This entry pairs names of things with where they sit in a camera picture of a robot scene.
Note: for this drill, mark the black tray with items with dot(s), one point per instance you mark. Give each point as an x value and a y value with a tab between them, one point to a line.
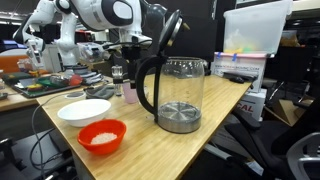
32	87

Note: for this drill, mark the translucent pink plastic cup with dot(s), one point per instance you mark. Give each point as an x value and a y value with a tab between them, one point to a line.
129	94

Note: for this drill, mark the grey folded cloth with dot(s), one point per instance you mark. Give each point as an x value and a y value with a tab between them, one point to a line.
100	92

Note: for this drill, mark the black computer monitor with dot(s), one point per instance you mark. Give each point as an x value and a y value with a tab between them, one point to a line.
199	41

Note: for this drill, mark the white cardboard box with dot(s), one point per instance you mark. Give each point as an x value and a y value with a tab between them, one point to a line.
249	65

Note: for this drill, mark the black office chair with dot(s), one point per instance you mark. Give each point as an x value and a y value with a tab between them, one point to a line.
283	151

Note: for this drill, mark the clear plastic storage bin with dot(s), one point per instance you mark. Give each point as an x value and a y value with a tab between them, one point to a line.
256	29

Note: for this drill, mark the white ceramic bowl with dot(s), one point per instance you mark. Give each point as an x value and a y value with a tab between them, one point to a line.
84	112

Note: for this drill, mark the clear pepper grinder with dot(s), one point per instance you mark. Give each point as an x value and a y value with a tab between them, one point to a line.
117	74

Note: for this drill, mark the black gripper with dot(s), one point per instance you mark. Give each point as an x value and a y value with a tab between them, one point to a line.
131	54

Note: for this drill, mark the red bowl with rice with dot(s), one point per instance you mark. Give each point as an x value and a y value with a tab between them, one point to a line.
102	137

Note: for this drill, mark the glass electric kettle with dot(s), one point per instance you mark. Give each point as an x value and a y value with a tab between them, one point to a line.
178	84

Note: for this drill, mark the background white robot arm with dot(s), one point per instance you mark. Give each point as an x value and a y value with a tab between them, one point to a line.
52	20

